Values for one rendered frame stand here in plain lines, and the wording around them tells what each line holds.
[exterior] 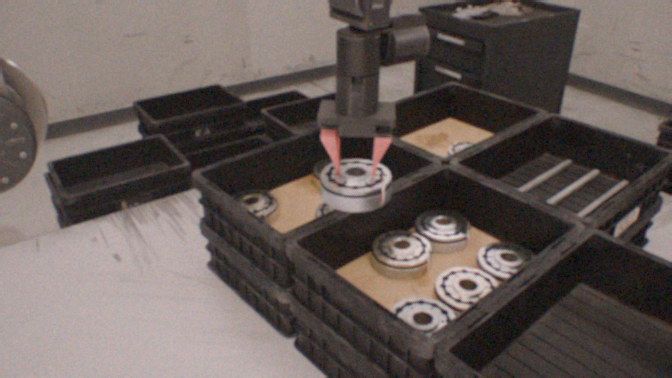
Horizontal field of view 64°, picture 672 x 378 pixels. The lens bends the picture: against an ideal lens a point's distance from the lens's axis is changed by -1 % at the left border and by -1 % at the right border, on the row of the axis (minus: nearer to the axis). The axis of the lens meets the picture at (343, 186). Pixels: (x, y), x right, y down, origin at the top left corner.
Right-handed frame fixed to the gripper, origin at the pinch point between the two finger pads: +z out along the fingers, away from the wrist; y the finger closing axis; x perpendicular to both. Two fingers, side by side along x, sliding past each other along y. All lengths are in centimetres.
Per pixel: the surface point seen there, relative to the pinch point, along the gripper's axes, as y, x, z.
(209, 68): 112, -299, 82
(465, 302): -17.1, 5.2, 19.4
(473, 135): -29, -63, 22
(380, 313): -3.9, 15.8, 12.6
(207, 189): 27.4, -15.5, 13.3
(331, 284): 2.9, 9.0, 13.8
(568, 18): -90, -186, 18
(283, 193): 16.2, -30.9, 22.7
